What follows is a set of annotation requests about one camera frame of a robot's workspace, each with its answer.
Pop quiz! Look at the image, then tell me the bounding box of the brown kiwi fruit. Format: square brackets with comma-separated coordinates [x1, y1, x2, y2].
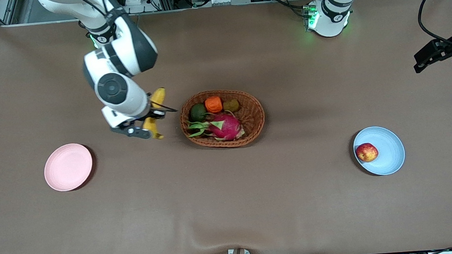
[222, 98, 240, 114]

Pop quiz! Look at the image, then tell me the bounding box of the oval brown wicker basket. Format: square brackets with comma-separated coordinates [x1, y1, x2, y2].
[178, 86, 267, 151]

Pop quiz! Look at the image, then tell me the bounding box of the red yellow apple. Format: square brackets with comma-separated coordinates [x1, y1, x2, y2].
[355, 142, 379, 163]

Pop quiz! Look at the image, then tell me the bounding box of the magenta dragon fruit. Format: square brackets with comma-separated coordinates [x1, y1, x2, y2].
[185, 109, 246, 145]

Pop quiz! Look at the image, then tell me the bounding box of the white terminal strip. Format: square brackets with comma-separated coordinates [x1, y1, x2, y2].
[191, 0, 251, 8]

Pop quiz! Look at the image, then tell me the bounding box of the light blue round plate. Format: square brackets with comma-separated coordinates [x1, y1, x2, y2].
[351, 124, 407, 178]

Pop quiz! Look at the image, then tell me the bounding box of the large table cover cloth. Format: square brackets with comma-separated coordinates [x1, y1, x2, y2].
[0, 0, 452, 254]

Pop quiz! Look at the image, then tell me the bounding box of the dark green avocado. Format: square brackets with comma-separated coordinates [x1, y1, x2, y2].
[189, 103, 209, 123]

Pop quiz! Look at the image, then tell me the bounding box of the pink round plate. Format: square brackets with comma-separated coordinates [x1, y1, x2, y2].
[42, 142, 95, 193]

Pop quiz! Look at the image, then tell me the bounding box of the yellow banana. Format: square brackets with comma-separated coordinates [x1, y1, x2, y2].
[139, 87, 170, 141]

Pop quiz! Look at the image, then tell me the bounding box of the orange tangerine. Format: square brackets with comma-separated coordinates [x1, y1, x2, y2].
[204, 96, 223, 114]

